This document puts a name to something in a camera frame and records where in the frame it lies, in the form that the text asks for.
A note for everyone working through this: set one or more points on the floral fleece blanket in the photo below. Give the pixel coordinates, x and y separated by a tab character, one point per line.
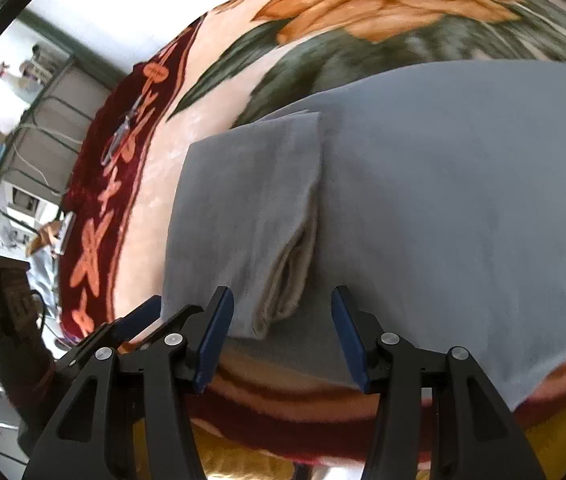
388	10

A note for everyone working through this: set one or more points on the small brown object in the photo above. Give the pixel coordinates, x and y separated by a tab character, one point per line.
43	237

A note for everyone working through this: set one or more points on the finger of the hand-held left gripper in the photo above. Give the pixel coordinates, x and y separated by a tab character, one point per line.
180	316
138	316

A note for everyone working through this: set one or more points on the grey-blue pants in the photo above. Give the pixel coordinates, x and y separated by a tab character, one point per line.
438	210

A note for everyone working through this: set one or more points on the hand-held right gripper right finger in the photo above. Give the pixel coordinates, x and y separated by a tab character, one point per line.
348	340

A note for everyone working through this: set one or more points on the white box appliance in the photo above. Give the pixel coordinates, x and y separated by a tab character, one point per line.
25	200

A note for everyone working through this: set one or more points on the person's left forearm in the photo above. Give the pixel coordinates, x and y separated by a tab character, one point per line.
33	390

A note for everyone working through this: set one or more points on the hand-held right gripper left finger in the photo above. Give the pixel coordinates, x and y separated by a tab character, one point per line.
213	340

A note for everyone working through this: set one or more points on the grey-green metal bed frame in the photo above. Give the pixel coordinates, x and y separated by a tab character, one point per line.
88	67

